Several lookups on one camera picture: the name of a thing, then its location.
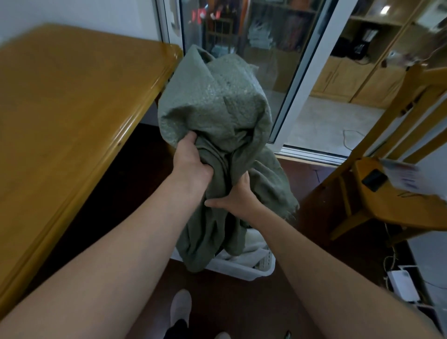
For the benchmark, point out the person's right hand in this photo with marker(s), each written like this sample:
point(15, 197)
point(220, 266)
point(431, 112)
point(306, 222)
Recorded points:
point(241, 202)

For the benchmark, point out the person's left hand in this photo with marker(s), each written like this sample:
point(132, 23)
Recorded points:
point(188, 161)

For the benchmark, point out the person's right thumb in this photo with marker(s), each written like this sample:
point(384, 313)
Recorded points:
point(219, 203)

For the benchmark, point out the person's left thumb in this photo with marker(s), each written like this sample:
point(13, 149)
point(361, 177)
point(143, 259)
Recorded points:
point(190, 139)

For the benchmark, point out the grey-green knitted blanket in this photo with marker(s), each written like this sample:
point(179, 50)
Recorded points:
point(223, 146)

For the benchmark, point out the person's left forearm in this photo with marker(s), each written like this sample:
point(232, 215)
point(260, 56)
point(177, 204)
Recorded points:
point(97, 258)

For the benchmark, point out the person's right forearm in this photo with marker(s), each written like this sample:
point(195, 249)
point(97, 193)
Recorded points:
point(335, 279)

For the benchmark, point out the white cloth in basket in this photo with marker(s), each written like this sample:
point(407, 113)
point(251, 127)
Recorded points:
point(255, 244)

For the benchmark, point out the white plastic laundry basket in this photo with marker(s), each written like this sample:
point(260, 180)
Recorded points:
point(244, 265)

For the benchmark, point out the person's white shoe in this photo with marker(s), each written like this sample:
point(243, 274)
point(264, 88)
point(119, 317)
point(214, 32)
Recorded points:
point(181, 307)

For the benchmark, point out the wooden dining table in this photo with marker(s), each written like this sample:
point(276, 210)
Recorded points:
point(70, 132)

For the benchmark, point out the black phone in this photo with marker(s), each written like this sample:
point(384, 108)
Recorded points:
point(374, 180)

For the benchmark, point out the wooden chair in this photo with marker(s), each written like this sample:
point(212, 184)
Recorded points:
point(391, 167)

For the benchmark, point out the white papers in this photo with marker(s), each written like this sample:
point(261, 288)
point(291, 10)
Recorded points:
point(408, 176)

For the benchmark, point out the black device on shelf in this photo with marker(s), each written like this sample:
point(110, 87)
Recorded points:
point(363, 43)

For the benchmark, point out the white router box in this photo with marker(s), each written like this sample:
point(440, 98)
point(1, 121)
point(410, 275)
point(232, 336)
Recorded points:
point(403, 282)

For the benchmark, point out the wooden cabinet shelf unit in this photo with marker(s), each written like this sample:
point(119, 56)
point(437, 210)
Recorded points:
point(377, 52)

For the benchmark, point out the white sliding door frame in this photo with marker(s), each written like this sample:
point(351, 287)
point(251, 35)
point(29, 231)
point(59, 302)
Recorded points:
point(303, 80)

